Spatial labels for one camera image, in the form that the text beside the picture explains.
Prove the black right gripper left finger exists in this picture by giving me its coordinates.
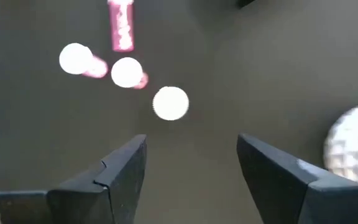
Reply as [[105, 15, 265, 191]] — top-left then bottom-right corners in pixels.
[[47, 134, 148, 224]]

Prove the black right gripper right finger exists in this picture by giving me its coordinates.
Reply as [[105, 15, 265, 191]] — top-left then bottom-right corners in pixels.
[[236, 133, 358, 224]]

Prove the blue bottle with red pills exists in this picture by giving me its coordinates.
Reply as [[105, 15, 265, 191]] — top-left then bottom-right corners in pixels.
[[152, 86, 190, 121]]

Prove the pink medicine bottle white cap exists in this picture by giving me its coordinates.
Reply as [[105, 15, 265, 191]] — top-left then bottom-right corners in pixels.
[[58, 42, 109, 79], [110, 57, 150, 90]]

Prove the pink bottle with white pills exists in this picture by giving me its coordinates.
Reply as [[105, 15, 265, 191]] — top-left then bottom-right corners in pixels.
[[107, 0, 135, 53]]

